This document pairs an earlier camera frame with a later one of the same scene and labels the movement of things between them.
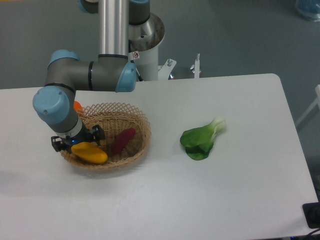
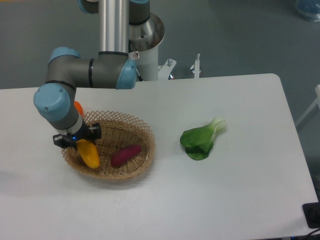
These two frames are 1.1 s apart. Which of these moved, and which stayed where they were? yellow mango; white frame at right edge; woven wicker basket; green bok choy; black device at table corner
Moved: yellow mango; woven wicker basket
Stayed: green bok choy; white frame at right edge; black device at table corner
